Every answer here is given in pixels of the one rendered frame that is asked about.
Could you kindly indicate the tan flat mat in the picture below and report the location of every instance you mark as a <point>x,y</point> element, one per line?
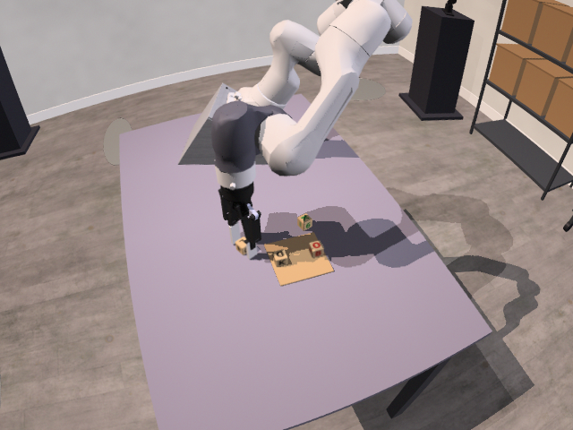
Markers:
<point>300,264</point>

